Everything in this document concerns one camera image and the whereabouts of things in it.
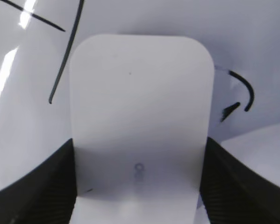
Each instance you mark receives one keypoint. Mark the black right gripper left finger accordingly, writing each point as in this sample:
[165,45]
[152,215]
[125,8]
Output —
[46,195]

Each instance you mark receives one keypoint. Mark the white board eraser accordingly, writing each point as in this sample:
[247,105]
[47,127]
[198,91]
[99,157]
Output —
[140,108]

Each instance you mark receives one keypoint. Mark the white board with aluminium frame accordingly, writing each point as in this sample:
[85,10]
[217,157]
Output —
[39,37]

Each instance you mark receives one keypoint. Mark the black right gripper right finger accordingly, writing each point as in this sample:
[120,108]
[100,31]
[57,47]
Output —
[234,194]

